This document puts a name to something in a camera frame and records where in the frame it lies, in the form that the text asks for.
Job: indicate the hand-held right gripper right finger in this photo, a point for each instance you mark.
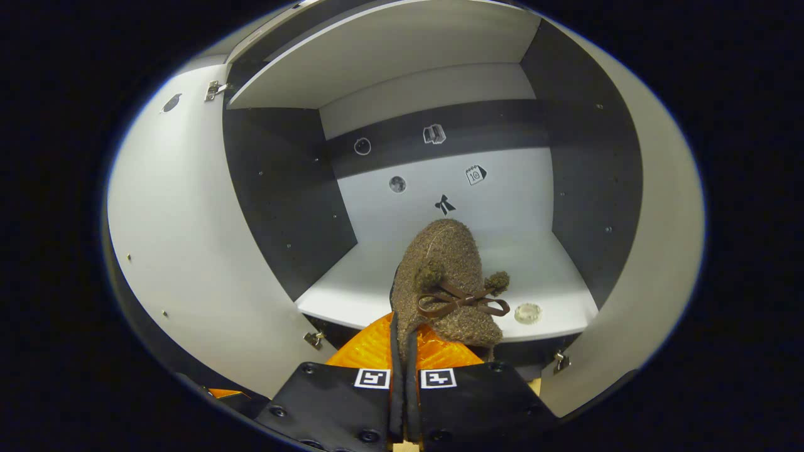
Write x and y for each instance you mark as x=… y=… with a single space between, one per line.
x=477 y=408

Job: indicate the small round clear disc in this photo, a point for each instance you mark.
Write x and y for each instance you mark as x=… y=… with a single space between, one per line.
x=527 y=312

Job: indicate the metal door hinge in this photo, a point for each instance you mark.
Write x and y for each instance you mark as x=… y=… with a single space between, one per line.
x=314 y=339
x=215 y=90
x=561 y=361

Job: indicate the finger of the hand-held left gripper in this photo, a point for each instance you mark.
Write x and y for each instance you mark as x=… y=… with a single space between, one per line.
x=229 y=393

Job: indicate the brown fuzzy shoe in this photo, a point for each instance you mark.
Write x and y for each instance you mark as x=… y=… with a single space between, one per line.
x=446 y=263

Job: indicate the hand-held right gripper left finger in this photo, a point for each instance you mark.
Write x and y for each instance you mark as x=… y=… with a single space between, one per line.
x=339 y=408

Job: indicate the grey shoe cabinet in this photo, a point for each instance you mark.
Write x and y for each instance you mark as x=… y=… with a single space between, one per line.
x=402 y=63

